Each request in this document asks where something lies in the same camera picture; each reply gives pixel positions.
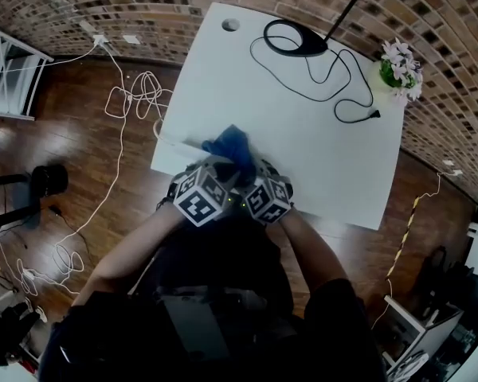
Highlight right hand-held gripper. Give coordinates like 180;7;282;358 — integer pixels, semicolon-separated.
241;158;296;225

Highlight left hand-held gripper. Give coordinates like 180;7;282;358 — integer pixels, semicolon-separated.
167;153;242;228

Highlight blue cloth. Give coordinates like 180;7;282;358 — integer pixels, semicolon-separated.
201;123;261;187

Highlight person's left forearm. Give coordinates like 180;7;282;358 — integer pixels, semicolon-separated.
70;203;186;306

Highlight person's right forearm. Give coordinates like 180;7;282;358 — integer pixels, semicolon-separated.
278;209;352;298

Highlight person's dark clothing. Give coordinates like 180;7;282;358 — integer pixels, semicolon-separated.
37;209;388;382

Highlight black desk lamp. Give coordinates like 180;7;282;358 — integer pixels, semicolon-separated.
262;0;378;58

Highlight yellow black striped tape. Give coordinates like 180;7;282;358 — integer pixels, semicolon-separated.
385;195;421;281

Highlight grey chest-worn tagged device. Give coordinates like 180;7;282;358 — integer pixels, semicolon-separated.
158;287;231;361

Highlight potted flowers in white pot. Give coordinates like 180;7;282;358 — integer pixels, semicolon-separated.
368;37;424;107

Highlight black round bin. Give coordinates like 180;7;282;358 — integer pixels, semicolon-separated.
30;164;70;197

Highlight wooden desk black legs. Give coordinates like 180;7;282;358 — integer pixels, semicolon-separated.
0;173;35;274

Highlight white open cabinet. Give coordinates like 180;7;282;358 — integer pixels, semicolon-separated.
381;294;465;373

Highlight white metal shelf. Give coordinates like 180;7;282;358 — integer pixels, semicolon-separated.
0;22;56;122

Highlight coiled white floor cable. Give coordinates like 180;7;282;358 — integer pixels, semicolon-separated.
15;45;174;298

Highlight thin white cable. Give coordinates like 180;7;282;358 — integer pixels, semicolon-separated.
370;171;443;332

